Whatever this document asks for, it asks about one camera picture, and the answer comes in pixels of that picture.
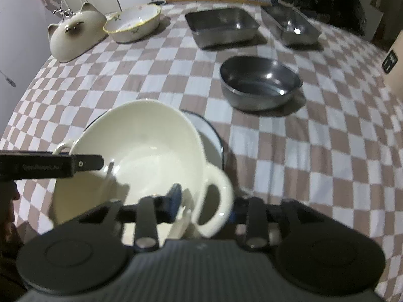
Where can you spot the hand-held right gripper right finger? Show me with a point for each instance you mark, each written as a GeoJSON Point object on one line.
{"type": "Point", "coordinates": [256, 220]}

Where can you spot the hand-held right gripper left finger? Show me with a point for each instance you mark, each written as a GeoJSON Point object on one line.
{"type": "Point", "coordinates": [174, 201]}

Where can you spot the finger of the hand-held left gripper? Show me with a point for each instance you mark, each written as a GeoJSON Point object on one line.
{"type": "Point", "coordinates": [89, 162]}

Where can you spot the white plate with dark rim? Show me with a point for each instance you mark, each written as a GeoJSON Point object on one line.
{"type": "Point", "coordinates": [209, 141]}

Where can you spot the floral bowl with yellow rim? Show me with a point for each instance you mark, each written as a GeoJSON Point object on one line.
{"type": "Point", "coordinates": [132, 22]}

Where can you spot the rectangular stainless steel tray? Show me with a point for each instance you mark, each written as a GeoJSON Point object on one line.
{"type": "Point", "coordinates": [220, 22]}
{"type": "Point", "coordinates": [289, 22]}

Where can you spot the person's left hand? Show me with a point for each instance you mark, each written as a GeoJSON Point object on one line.
{"type": "Point", "coordinates": [9, 207]}

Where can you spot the brown white checkered tablecloth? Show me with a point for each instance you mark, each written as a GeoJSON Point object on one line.
{"type": "Point", "coordinates": [314, 132]}

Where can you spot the cream cat-shaped ceramic pot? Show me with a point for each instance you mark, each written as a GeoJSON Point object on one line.
{"type": "Point", "coordinates": [75, 37]}

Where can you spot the round stainless steel bowl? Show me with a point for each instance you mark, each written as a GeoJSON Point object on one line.
{"type": "Point", "coordinates": [258, 78]}

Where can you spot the chrome faucet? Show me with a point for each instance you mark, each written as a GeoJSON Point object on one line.
{"type": "Point", "coordinates": [64, 11]}

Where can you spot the small dark bowl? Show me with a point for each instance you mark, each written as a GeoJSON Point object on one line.
{"type": "Point", "coordinates": [157, 1]}

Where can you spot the pink electric kettle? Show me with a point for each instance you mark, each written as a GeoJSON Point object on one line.
{"type": "Point", "coordinates": [395, 69]}

